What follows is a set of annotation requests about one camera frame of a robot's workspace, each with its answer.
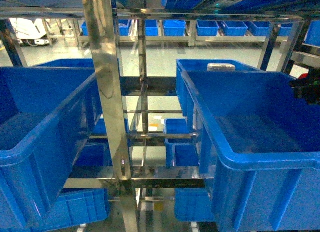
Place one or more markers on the blue bin lower left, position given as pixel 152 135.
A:
pixel 78 207

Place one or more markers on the blue bin lower right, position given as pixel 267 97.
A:
pixel 193 205

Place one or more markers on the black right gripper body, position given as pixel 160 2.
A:
pixel 307 87

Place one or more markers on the large blue bin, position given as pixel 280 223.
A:
pixel 47 115
pixel 259 149

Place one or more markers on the stainless steel vertical post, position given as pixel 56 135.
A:
pixel 103 44

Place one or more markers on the blue bin behind right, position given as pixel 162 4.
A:
pixel 201 65

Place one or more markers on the large blue bin on left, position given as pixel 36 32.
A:
pixel 47 115

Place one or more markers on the large blue bin on right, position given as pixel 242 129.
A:
pixel 259 149

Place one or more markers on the white jar lid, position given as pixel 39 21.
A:
pixel 221 67

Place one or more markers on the blue bin behind left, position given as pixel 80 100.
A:
pixel 82 67

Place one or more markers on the small blue bin lower centre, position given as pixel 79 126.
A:
pixel 179 151

